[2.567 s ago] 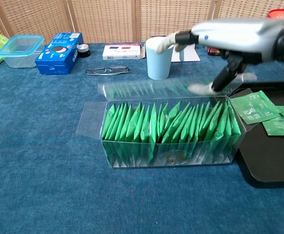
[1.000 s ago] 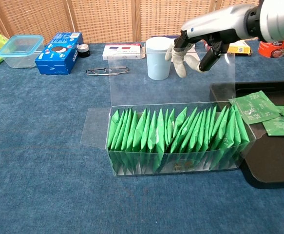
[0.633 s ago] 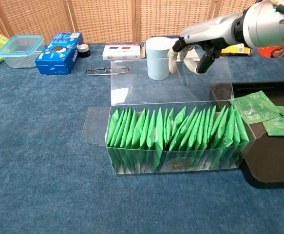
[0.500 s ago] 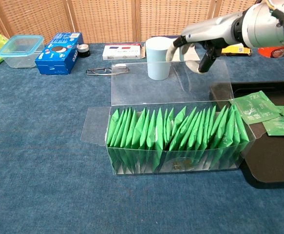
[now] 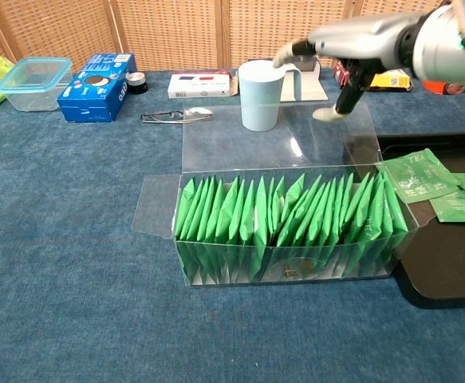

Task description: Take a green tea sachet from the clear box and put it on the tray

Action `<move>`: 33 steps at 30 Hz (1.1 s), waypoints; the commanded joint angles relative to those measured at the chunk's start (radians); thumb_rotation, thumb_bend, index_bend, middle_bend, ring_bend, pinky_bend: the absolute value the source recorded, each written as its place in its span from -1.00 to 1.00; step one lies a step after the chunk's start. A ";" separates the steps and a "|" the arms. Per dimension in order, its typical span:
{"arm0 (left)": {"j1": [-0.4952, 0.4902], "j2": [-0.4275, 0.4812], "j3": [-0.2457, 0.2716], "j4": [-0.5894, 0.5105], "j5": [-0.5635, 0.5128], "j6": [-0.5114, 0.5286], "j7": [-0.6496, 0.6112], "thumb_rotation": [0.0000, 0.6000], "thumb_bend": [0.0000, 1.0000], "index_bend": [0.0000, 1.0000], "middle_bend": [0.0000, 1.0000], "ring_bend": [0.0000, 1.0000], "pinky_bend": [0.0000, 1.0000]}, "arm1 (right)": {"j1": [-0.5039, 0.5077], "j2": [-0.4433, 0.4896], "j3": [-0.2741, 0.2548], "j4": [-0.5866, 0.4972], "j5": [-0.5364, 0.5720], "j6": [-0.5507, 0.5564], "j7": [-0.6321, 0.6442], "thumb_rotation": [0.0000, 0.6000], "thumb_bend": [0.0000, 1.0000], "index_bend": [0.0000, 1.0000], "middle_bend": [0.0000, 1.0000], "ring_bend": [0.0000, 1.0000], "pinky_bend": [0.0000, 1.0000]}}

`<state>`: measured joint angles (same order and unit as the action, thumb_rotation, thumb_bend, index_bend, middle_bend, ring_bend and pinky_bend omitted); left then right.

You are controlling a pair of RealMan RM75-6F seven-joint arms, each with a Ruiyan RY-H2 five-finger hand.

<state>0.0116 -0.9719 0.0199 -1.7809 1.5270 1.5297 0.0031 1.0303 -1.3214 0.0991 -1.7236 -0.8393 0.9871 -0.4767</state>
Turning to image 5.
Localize orange brown biscuit pack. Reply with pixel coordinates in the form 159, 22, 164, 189
333, 59, 413, 93

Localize clear box of green packets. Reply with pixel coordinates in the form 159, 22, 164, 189
132, 101, 419, 289

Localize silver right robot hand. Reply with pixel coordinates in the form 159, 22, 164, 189
271, 10, 421, 123

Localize black rectangular tray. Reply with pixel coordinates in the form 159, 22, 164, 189
342, 130, 465, 310

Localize white box red blue print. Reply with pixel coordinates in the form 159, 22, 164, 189
166, 70, 239, 100

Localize woven bamboo folding screen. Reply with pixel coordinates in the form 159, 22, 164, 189
0, 0, 456, 73

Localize blue Oreo cookie box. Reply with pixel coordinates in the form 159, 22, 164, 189
57, 52, 138, 124

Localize blue carpet table cover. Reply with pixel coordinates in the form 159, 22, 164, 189
0, 67, 465, 383

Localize light blue mug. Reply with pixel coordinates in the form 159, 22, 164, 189
237, 59, 302, 133

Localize thin-framed eyeglasses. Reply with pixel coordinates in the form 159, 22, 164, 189
140, 106, 215, 125

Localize red orange snack can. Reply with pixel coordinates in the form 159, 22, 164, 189
420, 79, 465, 97

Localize small black round jar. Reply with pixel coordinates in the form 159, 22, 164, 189
124, 72, 149, 96

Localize clear container blue rim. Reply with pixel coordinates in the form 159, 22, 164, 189
0, 56, 75, 113

